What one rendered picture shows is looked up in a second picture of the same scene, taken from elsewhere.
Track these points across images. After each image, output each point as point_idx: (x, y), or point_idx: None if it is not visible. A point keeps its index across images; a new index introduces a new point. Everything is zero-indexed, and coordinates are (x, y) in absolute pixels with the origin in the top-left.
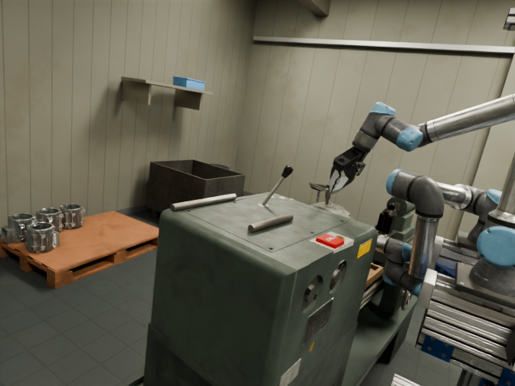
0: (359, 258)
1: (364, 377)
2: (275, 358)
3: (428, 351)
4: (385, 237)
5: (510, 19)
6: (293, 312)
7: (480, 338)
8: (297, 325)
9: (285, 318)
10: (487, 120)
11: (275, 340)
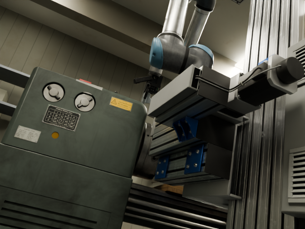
0: (114, 107)
1: None
2: (17, 108)
3: (156, 176)
4: None
5: None
6: (33, 88)
7: (169, 133)
8: (38, 101)
9: (27, 88)
10: (191, 24)
11: (20, 98)
